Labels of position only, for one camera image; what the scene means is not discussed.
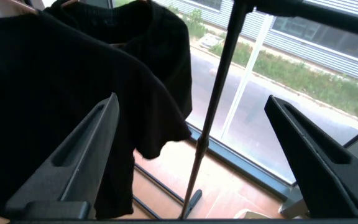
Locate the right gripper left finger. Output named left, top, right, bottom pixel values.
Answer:
left=4, top=92, right=120, bottom=218

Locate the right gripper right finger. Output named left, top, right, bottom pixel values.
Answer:
left=264, top=95, right=358, bottom=218

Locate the black short-sleeved shirt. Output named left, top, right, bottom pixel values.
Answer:
left=0, top=11, right=193, bottom=219

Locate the black clothes rack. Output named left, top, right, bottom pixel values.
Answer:
left=132, top=0, right=358, bottom=220

